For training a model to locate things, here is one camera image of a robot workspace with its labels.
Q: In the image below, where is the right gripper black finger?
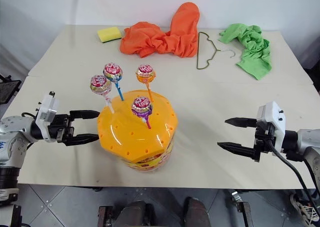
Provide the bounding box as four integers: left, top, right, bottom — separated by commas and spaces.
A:
224, 117, 258, 129
216, 141, 256, 159

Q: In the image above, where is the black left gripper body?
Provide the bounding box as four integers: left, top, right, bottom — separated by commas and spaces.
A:
47, 113, 76, 146

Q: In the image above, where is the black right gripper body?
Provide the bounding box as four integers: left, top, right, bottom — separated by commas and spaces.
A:
252, 123, 276, 163

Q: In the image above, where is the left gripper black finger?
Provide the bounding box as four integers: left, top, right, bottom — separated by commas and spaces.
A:
69, 109, 101, 121
64, 133, 101, 147

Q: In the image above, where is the white stick lollipop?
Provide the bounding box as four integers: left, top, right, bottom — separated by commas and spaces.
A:
89, 74, 116, 114

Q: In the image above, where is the blue stick lollipop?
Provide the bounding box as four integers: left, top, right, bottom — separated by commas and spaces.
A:
102, 62, 125, 102

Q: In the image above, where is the yellow lollipop display jar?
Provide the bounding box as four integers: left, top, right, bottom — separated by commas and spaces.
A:
96, 89, 180, 173

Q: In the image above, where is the purple wrapped pink stick lollipop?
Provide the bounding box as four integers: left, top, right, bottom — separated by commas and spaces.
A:
130, 95, 154, 131

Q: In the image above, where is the orange stick lollipop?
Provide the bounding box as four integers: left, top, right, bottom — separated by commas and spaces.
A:
135, 64, 157, 103

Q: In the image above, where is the black stand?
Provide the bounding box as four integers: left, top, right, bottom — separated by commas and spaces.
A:
0, 74, 23, 106

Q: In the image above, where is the green cloth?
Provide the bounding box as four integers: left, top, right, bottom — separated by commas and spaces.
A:
218, 22, 273, 82

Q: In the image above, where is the dark rounded block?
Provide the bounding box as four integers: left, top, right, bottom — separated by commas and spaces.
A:
183, 196, 212, 227
116, 200, 151, 227

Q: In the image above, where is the white sneaker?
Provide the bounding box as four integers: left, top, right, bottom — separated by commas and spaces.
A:
289, 192, 320, 227

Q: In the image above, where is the yellow green sponge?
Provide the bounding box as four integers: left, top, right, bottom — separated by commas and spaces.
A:
96, 25, 123, 44

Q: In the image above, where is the orange cloth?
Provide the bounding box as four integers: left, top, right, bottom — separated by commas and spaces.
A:
119, 1, 201, 60

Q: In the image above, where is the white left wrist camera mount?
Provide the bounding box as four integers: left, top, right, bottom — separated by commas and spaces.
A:
34, 91, 61, 144

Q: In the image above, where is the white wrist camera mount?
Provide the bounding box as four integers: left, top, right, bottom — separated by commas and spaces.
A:
34, 91, 61, 144
255, 101, 286, 154

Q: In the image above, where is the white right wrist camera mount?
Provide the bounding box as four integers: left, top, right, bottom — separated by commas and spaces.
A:
255, 101, 286, 154

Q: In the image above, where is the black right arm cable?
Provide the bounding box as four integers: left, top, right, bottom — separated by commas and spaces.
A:
267, 134, 320, 214

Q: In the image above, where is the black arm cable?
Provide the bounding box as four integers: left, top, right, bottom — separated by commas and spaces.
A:
267, 134, 320, 214
20, 111, 39, 119

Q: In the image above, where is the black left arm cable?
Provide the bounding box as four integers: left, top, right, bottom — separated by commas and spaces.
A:
20, 111, 39, 119

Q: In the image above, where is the dark metal bracket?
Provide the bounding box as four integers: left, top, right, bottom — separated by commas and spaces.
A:
97, 205, 114, 227

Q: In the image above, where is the thin wire clothes hanger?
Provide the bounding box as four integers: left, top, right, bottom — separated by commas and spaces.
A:
195, 31, 237, 71

